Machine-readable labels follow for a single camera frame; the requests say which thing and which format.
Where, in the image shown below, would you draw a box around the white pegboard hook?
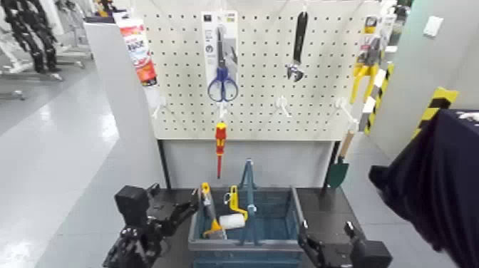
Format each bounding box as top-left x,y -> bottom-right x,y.
150,95 -> 168,120
217,100 -> 230,121
334,96 -> 360,127
274,95 -> 293,119

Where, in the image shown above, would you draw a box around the yellow handled scraper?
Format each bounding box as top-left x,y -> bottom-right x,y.
200,182 -> 227,241

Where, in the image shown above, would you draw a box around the person in dark navy clothing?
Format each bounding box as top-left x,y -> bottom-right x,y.
368,108 -> 479,268

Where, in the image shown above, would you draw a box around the yellow handled paint roller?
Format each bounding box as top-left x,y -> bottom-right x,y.
223,185 -> 250,230

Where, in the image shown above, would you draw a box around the yellow pliers in package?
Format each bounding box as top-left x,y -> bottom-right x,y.
349,15 -> 383,105

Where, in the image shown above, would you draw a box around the black humanoid robot on stand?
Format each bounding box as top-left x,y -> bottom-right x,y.
0,0 -> 63,81

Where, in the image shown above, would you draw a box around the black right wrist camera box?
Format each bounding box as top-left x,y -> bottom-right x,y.
351,238 -> 393,268

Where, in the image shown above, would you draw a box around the black pegboard stand post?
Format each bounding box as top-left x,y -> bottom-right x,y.
320,140 -> 342,196
158,140 -> 172,190

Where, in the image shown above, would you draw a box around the white perforated pegboard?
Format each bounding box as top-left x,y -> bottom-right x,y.
133,0 -> 383,142

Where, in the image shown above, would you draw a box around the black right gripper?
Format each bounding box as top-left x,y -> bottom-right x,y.
298,220 -> 361,268

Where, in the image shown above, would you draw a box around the yellow black hazard corner guard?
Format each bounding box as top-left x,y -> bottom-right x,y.
364,61 -> 396,136
411,86 -> 460,140

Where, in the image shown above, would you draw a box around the white wall switch plate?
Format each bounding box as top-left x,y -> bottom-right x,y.
423,15 -> 445,38

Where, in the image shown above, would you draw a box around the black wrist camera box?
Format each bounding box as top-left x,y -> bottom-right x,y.
113,185 -> 151,227
351,238 -> 393,268

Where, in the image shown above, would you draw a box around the black adjustable wrench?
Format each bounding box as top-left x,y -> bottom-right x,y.
285,11 -> 310,83

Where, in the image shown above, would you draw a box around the red yellow screwdriver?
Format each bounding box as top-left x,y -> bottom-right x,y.
215,121 -> 227,180

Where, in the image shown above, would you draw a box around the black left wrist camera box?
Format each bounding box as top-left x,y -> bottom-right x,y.
113,185 -> 151,227

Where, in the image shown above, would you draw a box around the red white sealant tube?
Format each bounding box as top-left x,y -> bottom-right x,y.
113,12 -> 164,110

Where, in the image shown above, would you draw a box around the green trowel wooden handle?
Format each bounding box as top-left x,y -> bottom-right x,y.
323,128 -> 356,190

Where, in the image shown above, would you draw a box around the blue plastic crate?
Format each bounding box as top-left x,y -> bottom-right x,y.
187,185 -> 307,268

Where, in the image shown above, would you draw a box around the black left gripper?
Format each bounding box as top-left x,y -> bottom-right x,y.
147,182 -> 200,241

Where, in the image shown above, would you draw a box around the blue scissors in package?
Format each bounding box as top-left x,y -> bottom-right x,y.
200,10 -> 240,104

